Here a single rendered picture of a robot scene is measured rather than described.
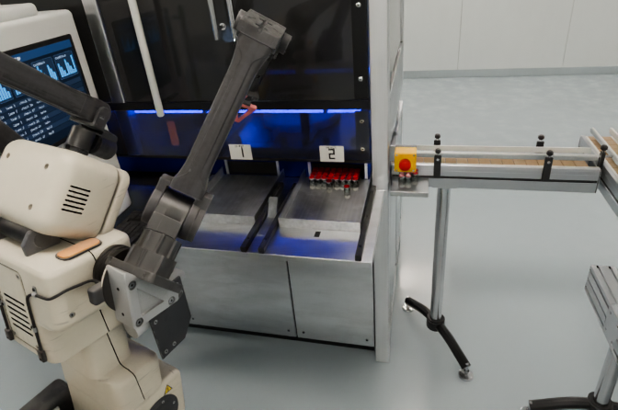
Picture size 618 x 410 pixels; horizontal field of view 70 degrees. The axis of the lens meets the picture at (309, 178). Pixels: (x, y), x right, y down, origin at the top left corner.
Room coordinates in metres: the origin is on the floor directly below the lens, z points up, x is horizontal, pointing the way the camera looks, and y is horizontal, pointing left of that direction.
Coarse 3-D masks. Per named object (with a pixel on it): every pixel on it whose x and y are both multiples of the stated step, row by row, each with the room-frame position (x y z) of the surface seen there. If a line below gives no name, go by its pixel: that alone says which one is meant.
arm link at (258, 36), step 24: (240, 24) 0.80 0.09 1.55; (264, 24) 0.86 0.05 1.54; (240, 48) 0.79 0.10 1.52; (264, 48) 0.79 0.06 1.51; (240, 72) 0.78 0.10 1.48; (216, 96) 0.77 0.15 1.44; (240, 96) 0.77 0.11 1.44; (216, 120) 0.75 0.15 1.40; (216, 144) 0.74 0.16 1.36; (192, 168) 0.72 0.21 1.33; (192, 192) 0.71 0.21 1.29; (144, 216) 0.69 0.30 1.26; (192, 216) 0.69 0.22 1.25; (192, 240) 0.68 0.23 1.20
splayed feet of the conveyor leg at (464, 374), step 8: (408, 296) 1.67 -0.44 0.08; (408, 304) 1.62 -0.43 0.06; (416, 304) 1.58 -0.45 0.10; (408, 312) 1.63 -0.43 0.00; (424, 312) 1.51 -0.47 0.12; (432, 320) 1.44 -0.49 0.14; (440, 320) 1.43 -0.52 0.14; (432, 328) 1.42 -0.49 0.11; (440, 328) 1.40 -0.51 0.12; (448, 336) 1.35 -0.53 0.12; (448, 344) 1.33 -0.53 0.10; (456, 344) 1.32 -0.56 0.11; (456, 352) 1.29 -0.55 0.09; (464, 360) 1.26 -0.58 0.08; (464, 368) 1.24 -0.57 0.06; (464, 376) 1.24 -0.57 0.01; (472, 376) 1.23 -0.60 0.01
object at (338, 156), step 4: (320, 148) 1.41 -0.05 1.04; (324, 148) 1.40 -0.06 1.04; (328, 148) 1.40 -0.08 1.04; (332, 148) 1.40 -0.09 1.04; (336, 148) 1.39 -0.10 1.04; (340, 148) 1.39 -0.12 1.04; (320, 152) 1.41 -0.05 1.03; (324, 152) 1.40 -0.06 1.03; (328, 152) 1.40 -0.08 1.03; (332, 152) 1.40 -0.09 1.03; (336, 152) 1.39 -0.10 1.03; (340, 152) 1.39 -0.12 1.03; (320, 156) 1.41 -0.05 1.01; (324, 156) 1.40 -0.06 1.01; (328, 156) 1.40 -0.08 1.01; (332, 156) 1.40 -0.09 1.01; (336, 156) 1.39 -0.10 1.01; (340, 156) 1.39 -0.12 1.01; (320, 160) 1.41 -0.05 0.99; (324, 160) 1.40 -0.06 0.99; (328, 160) 1.40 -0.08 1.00; (332, 160) 1.40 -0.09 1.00; (336, 160) 1.39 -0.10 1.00; (340, 160) 1.39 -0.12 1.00
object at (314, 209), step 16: (304, 176) 1.50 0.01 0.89; (304, 192) 1.39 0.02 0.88; (320, 192) 1.38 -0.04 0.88; (336, 192) 1.37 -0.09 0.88; (352, 192) 1.36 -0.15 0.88; (368, 192) 1.31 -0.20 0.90; (288, 208) 1.28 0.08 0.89; (304, 208) 1.28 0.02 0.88; (320, 208) 1.27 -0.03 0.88; (336, 208) 1.26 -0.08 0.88; (352, 208) 1.25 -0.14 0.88; (288, 224) 1.18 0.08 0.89; (304, 224) 1.16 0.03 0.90; (320, 224) 1.15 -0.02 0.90; (336, 224) 1.13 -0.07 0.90; (352, 224) 1.12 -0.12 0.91
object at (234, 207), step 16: (224, 176) 1.59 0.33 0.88; (240, 176) 1.57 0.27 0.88; (256, 176) 1.56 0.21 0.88; (272, 176) 1.54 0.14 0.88; (224, 192) 1.45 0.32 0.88; (240, 192) 1.43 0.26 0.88; (256, 192) 1.42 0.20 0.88; (272, 192) 1.39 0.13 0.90; (208, 208) 1.34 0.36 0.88; (224, 208) 1.33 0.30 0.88; (240, 208) 1.32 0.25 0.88; (256, 208) 1.31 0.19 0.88
